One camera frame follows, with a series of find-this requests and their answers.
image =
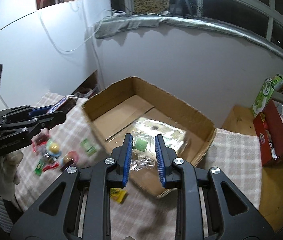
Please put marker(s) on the white window frame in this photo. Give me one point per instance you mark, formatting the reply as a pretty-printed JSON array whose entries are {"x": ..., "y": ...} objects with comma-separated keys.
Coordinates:
[{"x": 270, "y": 22}]

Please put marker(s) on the green tissue box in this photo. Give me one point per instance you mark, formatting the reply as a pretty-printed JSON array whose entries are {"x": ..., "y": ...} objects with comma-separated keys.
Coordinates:
[{"x": 264, "y": 97}]

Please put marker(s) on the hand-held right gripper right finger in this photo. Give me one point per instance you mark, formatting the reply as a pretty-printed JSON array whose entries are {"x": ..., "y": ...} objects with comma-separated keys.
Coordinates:
[{"x": 160, "y": 160}]

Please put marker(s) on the red and clear snack bag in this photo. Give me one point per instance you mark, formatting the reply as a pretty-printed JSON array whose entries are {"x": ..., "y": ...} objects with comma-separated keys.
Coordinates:
[{"x": 41, "y": 140}]

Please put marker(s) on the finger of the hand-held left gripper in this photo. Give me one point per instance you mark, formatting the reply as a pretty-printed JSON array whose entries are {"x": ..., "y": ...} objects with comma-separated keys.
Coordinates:
[
  {"x": 44, "y": 110},
  {"x": 51, "y": 120}
]

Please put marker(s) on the plaid blanket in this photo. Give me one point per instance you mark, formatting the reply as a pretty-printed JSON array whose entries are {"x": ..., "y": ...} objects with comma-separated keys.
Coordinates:
[{"x": 231, "y": 150}]

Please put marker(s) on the yellow snack packet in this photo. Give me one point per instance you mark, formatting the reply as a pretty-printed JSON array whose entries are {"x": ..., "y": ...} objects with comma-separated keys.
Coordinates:
[{"x": 118, "y": 195}]

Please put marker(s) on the striped mat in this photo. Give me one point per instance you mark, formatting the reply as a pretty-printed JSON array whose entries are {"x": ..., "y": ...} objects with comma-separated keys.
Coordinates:
[{"x": 5, "y": 215}]

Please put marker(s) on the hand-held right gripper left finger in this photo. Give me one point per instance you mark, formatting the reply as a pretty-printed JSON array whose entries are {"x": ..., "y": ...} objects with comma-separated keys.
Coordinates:
[{"x": 127, "y": 155}]

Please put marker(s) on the large clear-wrapped cracker pack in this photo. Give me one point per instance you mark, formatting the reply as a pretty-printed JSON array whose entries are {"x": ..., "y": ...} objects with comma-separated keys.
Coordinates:
[{"x": 174, "y": 135}]

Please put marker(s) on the black tripod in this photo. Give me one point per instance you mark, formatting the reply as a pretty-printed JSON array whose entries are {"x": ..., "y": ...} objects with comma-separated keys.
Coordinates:
[{"x": 182, "y": 2}]

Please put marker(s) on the brown chocolate bar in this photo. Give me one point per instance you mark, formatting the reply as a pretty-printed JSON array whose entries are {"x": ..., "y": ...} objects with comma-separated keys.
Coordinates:
[{"x": 65, "y": 103}]

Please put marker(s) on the yellow egg toy packet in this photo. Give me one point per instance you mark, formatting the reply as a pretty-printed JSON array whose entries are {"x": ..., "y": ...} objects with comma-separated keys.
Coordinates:
[{"x": 52, "y": 147}]

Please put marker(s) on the white power strip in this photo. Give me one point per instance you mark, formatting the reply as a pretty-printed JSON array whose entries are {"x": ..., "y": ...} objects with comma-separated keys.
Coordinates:
[{"x": 118, "y": 13}]

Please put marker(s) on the brown cardboard box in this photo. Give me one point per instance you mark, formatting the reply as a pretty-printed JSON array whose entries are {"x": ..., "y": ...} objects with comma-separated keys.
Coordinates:
[{"x": 136, "y": 105}]

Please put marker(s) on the small green packet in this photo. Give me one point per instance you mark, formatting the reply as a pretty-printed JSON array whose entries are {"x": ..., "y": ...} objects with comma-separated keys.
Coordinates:
[
  {"x": 39, "y": 168},
  {"x": 89, "y": 148}
]

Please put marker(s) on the grey blanket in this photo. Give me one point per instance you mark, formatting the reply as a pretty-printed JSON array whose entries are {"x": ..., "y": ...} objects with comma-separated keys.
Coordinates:
[{"x": 131, "y": 22}]

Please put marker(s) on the wooden side table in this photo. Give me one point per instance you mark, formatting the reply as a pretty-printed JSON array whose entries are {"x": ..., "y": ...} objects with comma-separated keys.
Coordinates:
[{"x": 241, "y": 122}]

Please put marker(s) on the flat red packet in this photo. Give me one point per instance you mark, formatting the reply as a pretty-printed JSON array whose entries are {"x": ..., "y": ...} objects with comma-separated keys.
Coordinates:
[{"x": 50, "y": 167}]

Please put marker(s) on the round red candy packet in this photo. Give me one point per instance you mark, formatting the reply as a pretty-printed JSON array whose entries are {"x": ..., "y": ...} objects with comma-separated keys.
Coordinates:
[{"x": 69, "y": 158}]

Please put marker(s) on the person's left hand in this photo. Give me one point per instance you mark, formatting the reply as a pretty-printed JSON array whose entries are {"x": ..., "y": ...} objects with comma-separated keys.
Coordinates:
[{"x": 10, "y": 170}]

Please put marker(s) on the red cardboard box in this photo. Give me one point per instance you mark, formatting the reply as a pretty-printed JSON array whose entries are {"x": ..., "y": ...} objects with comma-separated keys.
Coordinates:
[{"x": 266, "y": 140}]

